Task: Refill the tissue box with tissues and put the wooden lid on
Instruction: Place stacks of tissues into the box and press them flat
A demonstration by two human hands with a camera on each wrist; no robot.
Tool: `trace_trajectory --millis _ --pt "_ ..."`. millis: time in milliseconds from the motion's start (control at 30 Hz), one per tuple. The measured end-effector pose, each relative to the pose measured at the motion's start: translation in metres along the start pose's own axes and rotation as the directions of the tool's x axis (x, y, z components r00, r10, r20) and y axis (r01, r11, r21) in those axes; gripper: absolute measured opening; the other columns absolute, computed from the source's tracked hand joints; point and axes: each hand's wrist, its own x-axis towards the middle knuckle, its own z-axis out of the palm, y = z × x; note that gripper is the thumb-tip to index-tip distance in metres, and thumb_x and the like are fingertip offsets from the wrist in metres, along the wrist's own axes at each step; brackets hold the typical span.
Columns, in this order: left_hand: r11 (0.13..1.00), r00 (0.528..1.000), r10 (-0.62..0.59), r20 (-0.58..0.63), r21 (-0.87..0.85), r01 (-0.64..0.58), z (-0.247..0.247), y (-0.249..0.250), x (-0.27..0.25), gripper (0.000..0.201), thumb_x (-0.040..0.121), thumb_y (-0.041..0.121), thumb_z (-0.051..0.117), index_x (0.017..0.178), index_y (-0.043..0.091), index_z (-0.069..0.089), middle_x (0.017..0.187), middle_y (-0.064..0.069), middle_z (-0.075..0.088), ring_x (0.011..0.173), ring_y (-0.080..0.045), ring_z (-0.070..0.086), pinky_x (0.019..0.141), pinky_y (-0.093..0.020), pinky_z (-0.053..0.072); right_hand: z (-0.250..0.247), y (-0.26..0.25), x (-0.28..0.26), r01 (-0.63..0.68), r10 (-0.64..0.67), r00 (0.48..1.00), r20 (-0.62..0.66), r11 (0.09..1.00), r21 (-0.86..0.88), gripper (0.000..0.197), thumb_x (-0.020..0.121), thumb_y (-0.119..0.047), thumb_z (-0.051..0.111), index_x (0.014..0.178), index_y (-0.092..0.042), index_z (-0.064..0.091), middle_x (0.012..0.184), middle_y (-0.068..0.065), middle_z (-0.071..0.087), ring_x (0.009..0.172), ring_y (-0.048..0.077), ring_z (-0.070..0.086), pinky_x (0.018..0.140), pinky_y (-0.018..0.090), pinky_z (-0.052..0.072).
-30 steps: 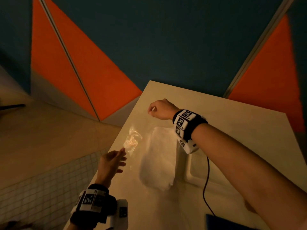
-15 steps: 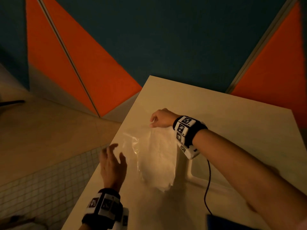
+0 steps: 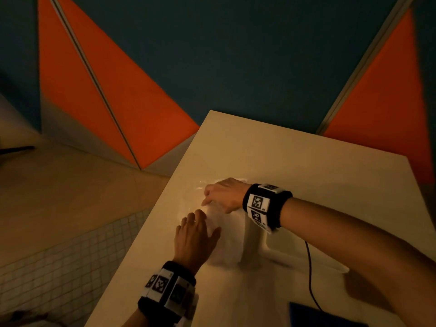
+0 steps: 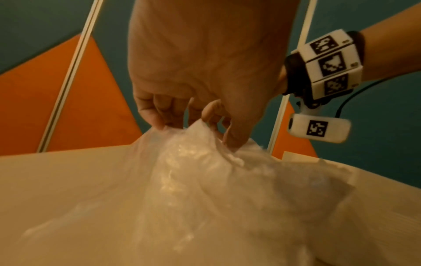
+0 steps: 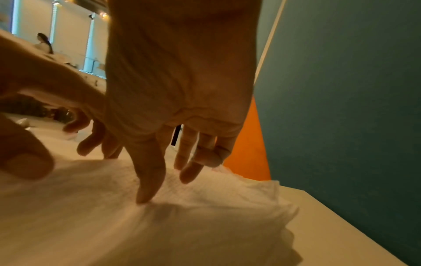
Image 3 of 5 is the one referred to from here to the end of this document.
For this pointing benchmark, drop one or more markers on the white tissues stack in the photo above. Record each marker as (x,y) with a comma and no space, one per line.
(230,241)

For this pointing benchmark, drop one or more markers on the person's right hand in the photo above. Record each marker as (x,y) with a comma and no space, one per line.
(228,195)

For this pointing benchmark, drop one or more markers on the black left wristband with markers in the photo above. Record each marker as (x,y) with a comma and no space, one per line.
(167,289)

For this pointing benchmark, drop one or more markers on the blue cleaning cloth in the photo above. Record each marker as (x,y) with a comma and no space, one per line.
(323,318)

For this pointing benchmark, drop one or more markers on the clear plastic tissue wrapper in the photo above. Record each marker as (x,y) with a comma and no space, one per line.
(196,197)

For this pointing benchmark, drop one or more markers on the white plastic box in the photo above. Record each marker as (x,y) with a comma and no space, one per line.
(289,257)

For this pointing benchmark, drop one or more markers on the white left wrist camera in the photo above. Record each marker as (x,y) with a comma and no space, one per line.
(189,309)

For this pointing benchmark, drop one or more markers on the black right wristband with markers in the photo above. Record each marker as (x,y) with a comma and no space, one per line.
(265,206)

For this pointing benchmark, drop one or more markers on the person's right forearm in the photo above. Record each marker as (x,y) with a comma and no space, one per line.
(368,241)

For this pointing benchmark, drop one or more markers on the black wristband with markers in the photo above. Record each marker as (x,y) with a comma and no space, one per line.
(265,206)
(167,289)

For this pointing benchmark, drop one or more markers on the person's left hand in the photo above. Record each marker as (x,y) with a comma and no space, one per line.
(194,241)

